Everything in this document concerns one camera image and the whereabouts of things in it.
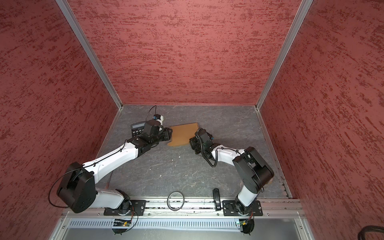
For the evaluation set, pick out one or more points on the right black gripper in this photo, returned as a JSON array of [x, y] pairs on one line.
[[192, 142]]

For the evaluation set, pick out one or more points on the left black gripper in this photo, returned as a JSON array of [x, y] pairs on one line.
[[167, 135]]

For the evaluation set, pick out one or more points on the brown cardboard box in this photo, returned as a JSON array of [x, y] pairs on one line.
[[182, 134]]

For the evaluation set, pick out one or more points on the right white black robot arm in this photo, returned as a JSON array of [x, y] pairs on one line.
[[252, 168]]

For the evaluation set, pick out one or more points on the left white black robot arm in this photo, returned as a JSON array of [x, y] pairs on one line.
[[77, 188]]

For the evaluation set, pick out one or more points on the black desk calculator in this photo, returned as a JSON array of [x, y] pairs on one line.
[[137, 128]]

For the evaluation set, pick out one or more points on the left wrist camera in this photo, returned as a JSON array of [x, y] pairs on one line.
[[159, 118]]

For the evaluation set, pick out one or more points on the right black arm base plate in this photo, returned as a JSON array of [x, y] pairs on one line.
[[233, 208]]

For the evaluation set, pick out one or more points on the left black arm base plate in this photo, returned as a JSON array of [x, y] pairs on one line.
[[132, 207]]

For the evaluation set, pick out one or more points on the white perforated cable duct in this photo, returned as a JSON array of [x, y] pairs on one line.
[[167, 224]]

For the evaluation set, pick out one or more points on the aluminium front rail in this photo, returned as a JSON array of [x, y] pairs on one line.
[[200, 208]]

